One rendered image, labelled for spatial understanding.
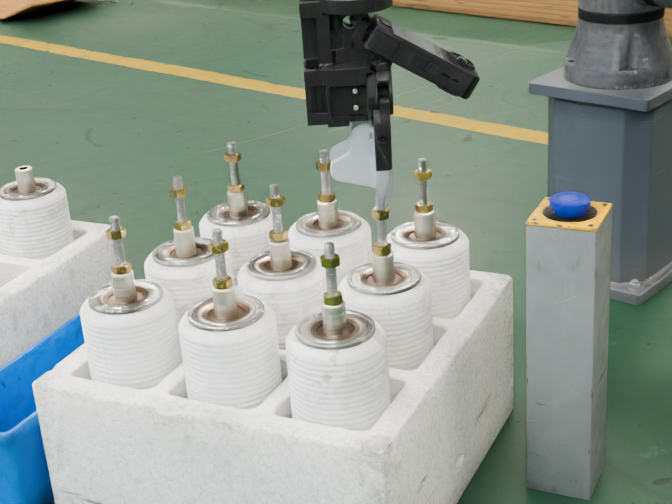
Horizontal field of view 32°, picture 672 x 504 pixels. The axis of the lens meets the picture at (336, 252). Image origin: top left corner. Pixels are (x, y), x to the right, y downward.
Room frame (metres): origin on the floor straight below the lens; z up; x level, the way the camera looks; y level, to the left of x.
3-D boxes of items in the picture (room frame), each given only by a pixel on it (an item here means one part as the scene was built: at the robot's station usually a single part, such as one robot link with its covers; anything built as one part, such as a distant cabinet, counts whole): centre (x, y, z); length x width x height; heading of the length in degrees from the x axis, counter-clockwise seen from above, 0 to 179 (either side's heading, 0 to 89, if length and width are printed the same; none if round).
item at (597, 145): (1.61, -0.42, 0.15); 0.19 x 0.19 x 0.30; 47
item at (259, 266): (1.14, 0.06, 0.25); 0.08 x 0.08 x 0.01
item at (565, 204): (1.08, -0.23, 0.32); 0.04 x 0.04 x 0.02
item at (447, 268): (1.19, -0.10, 0.16); 0.10 x 0.10 x 0.18
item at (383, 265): (1.09, -0.05, 0.26); 0.02 x 0.02 x 0.03
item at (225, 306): (1.04, 0.11, 0.26); 0.02 x 0.02 x 0.03
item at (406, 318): (1.09, -0.05, 0.16); 0.10 x 0.10 x 0.18
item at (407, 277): (1.09, -0.05, 0.25); 0.08 x 0.08 x 0.01
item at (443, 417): (1.14, 0.06, 0.09); 0.39 x 0.39 x 0.18; 63
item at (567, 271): (1.08, -0.23, 0.16); 0.07 x 0.07 x 0.31; 63
